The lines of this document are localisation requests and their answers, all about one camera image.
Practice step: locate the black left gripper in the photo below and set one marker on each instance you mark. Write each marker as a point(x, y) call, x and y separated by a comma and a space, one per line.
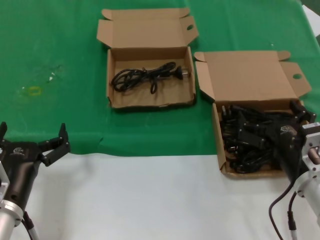
point(21, 162)

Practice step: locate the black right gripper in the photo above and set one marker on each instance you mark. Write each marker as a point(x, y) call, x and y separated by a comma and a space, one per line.
point(287, 145)

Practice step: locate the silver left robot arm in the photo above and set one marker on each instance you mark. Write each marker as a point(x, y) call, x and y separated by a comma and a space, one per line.
point(7, 220)

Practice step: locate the open cardboard box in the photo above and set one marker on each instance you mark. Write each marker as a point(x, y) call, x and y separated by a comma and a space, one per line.
point(150, 97)
point(245, 77)

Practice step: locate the green table cloth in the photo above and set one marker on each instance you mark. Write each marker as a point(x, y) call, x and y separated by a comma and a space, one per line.
point(75, 50)

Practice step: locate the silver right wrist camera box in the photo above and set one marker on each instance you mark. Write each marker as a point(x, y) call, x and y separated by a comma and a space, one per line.
point(312, 147)

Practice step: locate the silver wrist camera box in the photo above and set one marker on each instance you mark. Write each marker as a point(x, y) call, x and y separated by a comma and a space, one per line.
point(3, 180)
point(312, 147)

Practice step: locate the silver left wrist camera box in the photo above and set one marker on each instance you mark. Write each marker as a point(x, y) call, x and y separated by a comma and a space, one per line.
point(3, 180)

